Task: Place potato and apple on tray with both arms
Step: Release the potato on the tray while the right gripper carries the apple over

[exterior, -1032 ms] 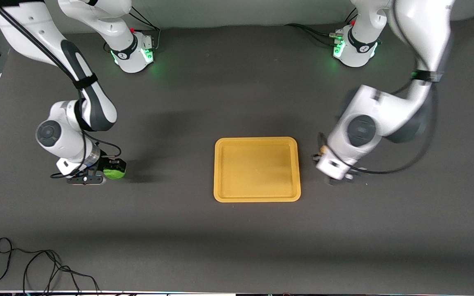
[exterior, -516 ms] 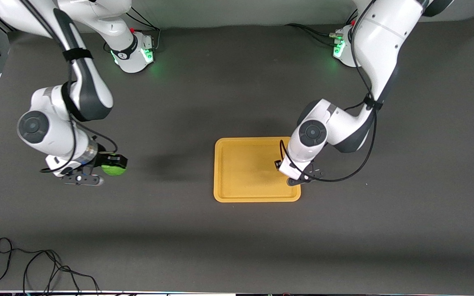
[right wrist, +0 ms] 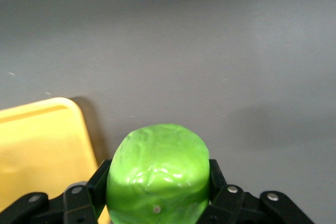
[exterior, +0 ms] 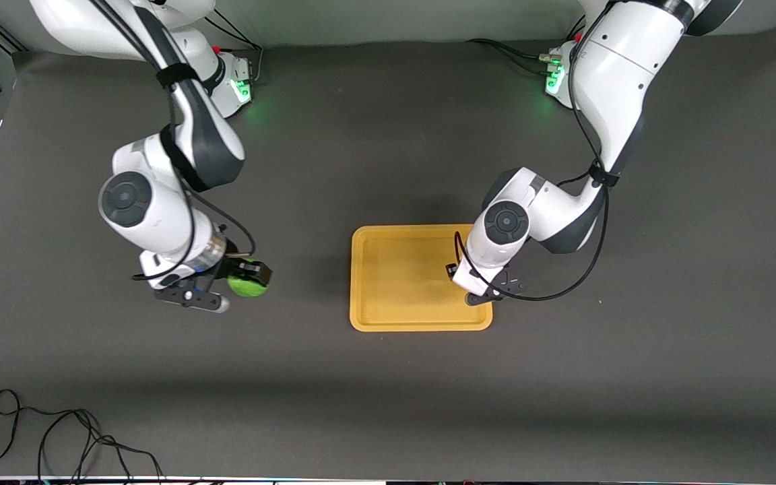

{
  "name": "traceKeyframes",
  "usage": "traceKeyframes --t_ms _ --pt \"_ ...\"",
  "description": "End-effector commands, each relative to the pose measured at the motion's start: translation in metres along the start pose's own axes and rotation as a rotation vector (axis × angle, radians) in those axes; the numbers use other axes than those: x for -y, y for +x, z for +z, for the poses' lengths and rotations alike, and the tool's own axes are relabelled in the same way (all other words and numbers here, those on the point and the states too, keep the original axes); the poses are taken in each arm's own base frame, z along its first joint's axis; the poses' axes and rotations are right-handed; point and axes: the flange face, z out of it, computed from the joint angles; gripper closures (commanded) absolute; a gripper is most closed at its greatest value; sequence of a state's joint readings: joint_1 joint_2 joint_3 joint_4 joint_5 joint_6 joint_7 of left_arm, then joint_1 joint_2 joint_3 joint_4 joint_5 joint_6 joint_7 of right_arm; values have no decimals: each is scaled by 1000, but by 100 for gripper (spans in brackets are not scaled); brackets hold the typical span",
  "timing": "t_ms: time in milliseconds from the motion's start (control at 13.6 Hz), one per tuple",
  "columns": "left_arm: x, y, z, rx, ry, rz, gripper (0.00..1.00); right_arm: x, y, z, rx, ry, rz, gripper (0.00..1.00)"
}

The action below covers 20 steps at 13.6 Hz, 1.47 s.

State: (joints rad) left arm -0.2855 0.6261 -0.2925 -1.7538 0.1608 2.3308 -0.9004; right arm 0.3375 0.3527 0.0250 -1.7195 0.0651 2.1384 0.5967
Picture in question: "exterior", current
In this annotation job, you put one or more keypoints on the right arm base green light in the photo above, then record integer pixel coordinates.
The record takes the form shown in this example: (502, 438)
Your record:
(238, 81)

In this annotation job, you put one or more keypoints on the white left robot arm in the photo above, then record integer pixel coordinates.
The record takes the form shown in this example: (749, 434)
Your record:
(617, 74)

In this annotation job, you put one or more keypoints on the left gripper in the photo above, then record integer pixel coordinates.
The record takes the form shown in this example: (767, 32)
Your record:
(452, 271)

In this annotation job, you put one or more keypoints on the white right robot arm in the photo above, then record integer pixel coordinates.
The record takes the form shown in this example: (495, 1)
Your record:
(152, 202)

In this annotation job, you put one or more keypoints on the green apple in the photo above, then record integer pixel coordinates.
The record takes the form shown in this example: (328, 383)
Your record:
(246, 287)

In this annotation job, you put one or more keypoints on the left arm base green light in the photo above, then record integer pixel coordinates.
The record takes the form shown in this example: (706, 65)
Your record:
(558, 74)

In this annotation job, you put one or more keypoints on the yellow plastic tray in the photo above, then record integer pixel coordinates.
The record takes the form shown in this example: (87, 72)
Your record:
(401, 283)

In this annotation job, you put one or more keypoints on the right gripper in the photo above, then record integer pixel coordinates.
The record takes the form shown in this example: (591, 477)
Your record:
(232, 263)

